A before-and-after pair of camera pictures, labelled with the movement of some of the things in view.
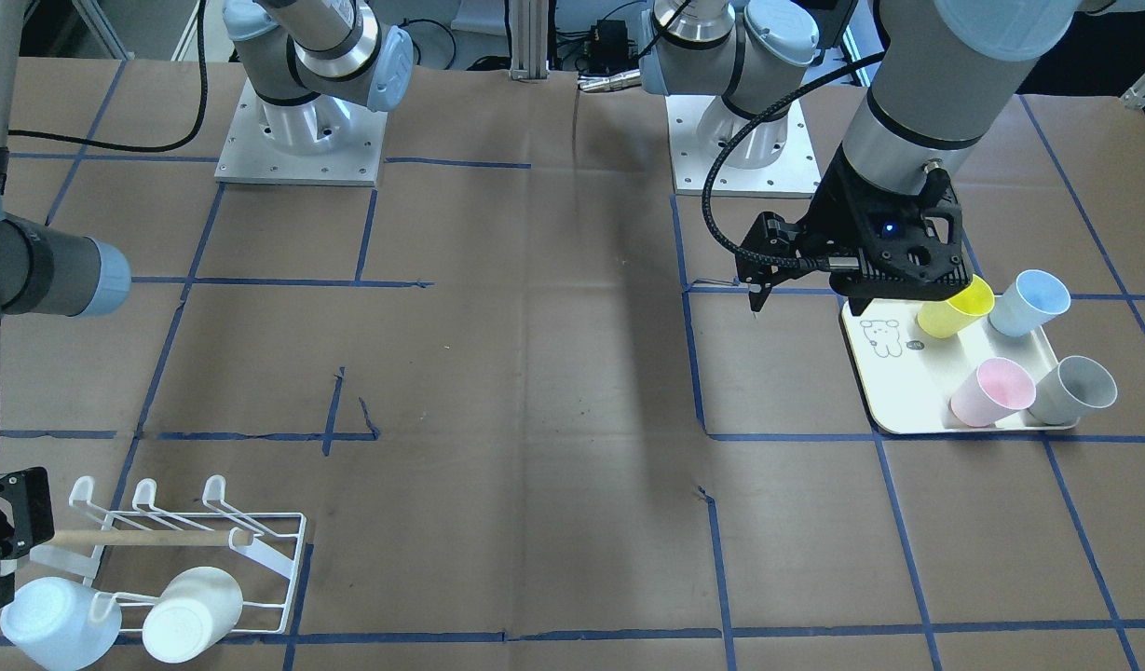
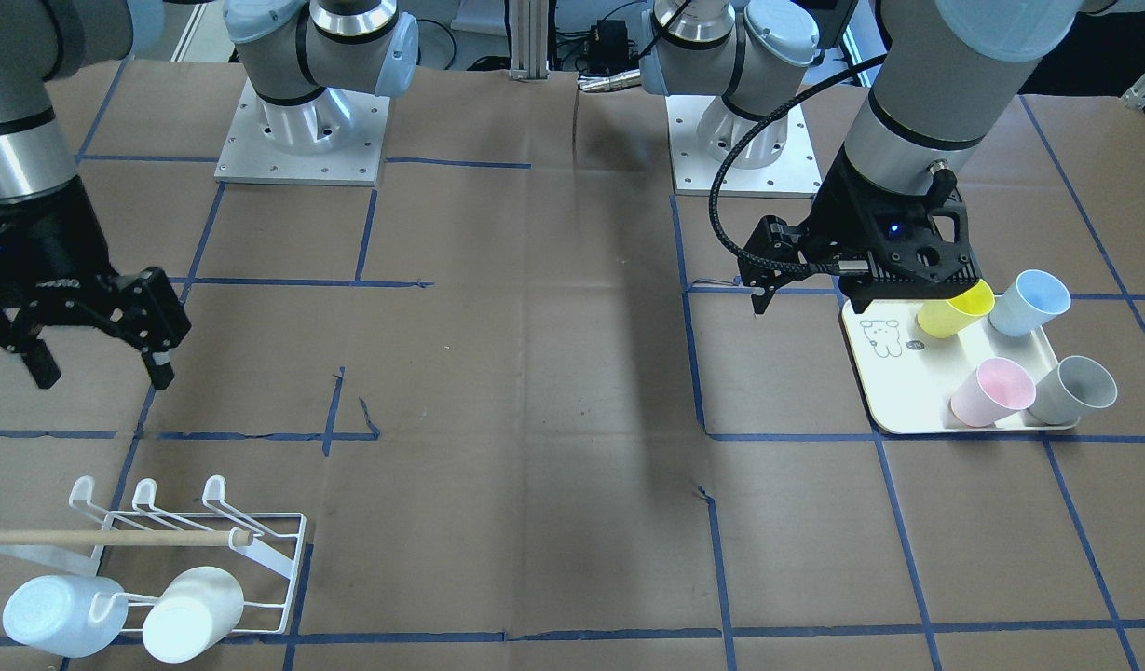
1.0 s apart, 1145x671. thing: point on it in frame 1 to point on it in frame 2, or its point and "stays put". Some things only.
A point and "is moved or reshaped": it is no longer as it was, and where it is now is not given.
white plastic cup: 197,609 stays put
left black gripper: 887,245 stays put
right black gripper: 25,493 to 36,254
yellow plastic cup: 942,319 stays put
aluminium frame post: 529,39 stays put
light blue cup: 61,623 is moved or reshaped
